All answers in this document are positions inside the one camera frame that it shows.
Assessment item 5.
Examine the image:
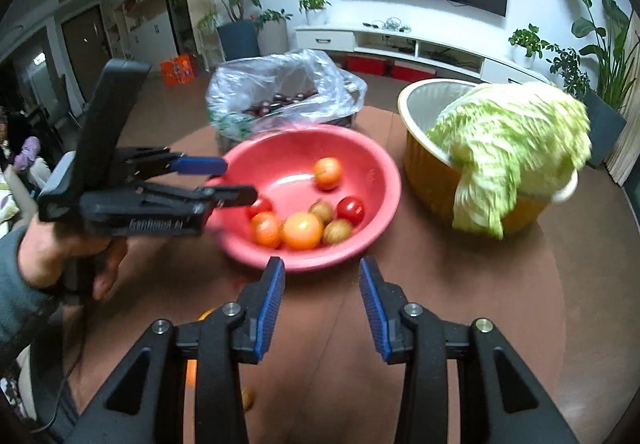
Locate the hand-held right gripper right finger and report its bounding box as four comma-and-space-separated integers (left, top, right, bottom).
359, 256, 581, 444

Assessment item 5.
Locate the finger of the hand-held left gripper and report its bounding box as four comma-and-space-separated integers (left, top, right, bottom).
119, 146, 229, 183
132, 184, 259, 217

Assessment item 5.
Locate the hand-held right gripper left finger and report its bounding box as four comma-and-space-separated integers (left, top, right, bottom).
67, 256, 287, 444

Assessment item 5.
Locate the red tomato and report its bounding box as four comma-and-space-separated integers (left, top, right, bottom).
336, 195, 366, 226
246, 196, 274, 219

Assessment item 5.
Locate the dark reddish orange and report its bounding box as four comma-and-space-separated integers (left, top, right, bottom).
250, 212, 283, 249

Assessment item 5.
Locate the yellow-brown jujube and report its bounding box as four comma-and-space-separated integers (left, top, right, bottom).
322, 219, 355, 246
307, 200, 334, 225

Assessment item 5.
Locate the red plastic basin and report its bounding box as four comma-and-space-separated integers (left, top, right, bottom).
205, 125, 402, 273

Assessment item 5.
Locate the person's left forearm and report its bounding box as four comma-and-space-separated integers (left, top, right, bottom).
0, 226, 66, 365

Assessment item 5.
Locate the person's left hand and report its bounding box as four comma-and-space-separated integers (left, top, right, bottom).
19, 221, 129, 302

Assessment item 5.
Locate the dark wooden door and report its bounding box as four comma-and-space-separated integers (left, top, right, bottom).
62, 6, 113, 117

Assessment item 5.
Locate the orange printed box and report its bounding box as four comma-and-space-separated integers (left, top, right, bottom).
160, 52, 197, 86

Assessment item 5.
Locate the pile of dark red jujubes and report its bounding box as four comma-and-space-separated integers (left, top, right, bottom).
243, 91, 321, 117

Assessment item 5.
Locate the small plant on stand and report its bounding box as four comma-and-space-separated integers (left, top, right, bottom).
196, 8, 221, 37

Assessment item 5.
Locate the clear plastic bag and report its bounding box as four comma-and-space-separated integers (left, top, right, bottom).
206, 48, 368, 145

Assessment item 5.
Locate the potted plant white ribbed pot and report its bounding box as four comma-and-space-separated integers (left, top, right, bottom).
255, 8, 293, 55

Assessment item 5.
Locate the yellow basin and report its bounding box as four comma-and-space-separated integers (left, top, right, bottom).
397, 78, 578, 237

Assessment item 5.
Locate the white television cabinet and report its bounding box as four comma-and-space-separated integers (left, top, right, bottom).
294, 22, 553, 84

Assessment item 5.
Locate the small potted plant white pot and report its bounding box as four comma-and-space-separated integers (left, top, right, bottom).
508, 24, 548, 69
299, 0, 332, 26

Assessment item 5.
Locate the napa cabbage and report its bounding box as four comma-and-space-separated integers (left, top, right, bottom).
426, 82, 593, 239

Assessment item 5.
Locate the big-leaved potted plant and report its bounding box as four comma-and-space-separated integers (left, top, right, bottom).
545, 0, 636, 169

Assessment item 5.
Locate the small-leaved potted plant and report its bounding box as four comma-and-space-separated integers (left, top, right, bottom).
545, 44, 591, 99

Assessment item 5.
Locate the white wall cabinet unit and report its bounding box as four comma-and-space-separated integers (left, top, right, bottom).
102, 0, 178, 69

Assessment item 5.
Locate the black cable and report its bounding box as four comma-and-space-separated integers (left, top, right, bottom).
30, 294, 96, 430

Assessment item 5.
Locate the tangle of cables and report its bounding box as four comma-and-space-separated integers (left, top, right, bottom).
362, 16, 413, 33

